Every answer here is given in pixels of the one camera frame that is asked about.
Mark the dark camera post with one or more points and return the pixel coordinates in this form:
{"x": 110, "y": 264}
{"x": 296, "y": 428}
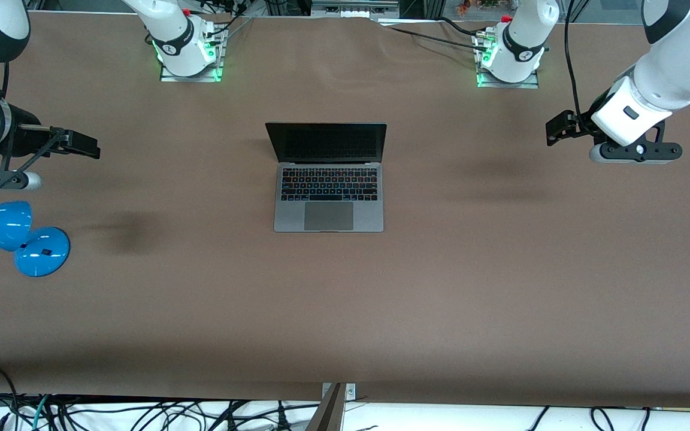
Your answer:
{"x": 328, "y": 416}

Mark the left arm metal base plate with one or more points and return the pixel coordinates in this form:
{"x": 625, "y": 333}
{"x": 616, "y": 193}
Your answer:
{"x": 510, "y": 85}

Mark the blue desk lamp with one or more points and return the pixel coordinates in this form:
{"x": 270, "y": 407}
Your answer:
{"x": 39, "y": 254}

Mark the small metal bracket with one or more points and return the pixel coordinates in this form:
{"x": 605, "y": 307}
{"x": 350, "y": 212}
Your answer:
{"x": 351, "y": 392}

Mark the grey laptop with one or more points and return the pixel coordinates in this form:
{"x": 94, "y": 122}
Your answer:
{"x": 328, "y": 215}

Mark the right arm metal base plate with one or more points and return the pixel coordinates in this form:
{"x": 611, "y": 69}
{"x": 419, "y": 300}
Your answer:
{"x": 192, "y": 78}

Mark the brown table mat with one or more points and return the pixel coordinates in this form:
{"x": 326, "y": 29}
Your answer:
{"x": 501, "y": 287}

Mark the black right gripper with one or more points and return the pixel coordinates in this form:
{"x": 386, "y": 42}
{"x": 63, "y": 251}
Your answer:
{"x": 23, "y": 137}

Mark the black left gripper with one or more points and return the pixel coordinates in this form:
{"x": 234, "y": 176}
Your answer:
{"x": 582, "y": 123}

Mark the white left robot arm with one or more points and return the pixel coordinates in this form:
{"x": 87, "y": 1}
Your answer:
{"x": 674, "y": 66}

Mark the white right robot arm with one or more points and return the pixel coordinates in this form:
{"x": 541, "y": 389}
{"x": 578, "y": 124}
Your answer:
{"x": 177, "y": 36}

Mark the aluminium frame bar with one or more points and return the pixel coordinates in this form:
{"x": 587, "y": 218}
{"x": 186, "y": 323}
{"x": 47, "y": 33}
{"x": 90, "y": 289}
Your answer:
{"x": 354, "y": 9}

